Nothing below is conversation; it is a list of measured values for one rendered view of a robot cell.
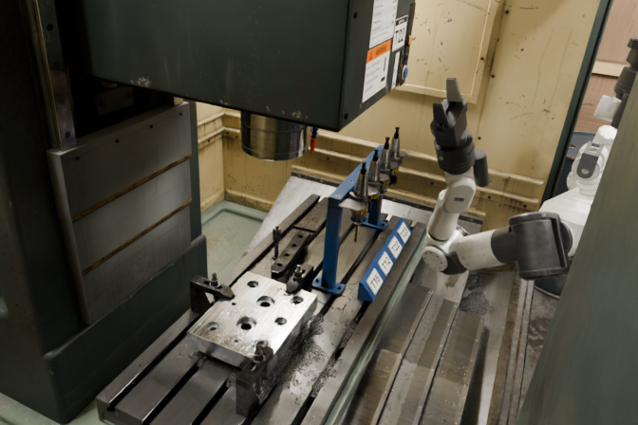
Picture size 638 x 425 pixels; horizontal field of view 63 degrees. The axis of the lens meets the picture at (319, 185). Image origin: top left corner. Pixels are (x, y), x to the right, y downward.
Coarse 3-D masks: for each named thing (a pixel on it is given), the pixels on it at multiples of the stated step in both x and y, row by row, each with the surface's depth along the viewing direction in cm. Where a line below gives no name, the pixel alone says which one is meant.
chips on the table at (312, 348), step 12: (348, 324) 148; (348, 336) 145; (300, 348) 140; (312, 348) 139; (288, 360) 136; (300, 360) 135; (336, 360) 136; (288, 372) 131; (300, 372) 131; (324, 372) 132; (312, 384) 128; (324, 384) 128; (300, 396) 125; (312, 396) 127
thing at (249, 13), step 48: (96, 0) 110; (144, 0) 105; (192, 0) 100; (240, 0) 96; (288, 0) 92; (336, 0) 89; (96, 48) 115; (144, 48) 110; (192, 48) 105; (240, 48) 100; (288, 48) 96; (336, 48) 92; (192, 96) 110; (240, 96) 104; (288, 96) 100; (336, 96) 96
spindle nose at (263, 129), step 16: (240, 112) 115; (240, 128) 117; (256, 128) 111; (272, 128) 110; (288, 128) 111; (304, 128) 114; (256, 144) 113; (272, 144) 112; (288, 144) 113; (304, 144) 116; (272, 160) 114
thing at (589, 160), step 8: (592, 144) 127; (600, 144) 126; (584, 152) 122; (592, 152) 122; (600, 152) 122; (576, 160) 124; (584, 160) 122; (592, 160) 121; (576, 168) 124; (584, 168) 123; (592, 168) 122; (600, 168) 122; (576, 176) 126; (584, 176) 123; (592, 176) 123
